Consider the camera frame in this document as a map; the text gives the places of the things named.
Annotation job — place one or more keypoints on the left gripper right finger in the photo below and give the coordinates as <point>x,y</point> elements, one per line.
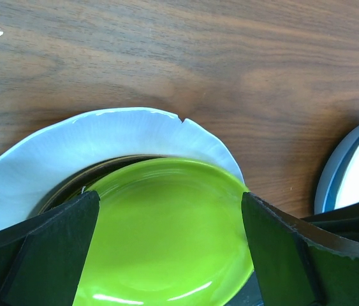
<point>296,262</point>

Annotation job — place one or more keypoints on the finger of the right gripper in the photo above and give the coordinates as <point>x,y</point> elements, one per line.
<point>343,222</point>

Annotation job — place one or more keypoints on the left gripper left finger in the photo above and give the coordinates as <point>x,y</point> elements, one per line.
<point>42,258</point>

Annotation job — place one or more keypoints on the red-brown fluted plate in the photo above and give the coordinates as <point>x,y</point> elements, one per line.
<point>78,182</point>

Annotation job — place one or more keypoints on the lime green plate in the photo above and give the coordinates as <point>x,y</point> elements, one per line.
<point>169,232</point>

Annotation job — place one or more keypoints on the blue plate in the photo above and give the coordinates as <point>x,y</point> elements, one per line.
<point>333,173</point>

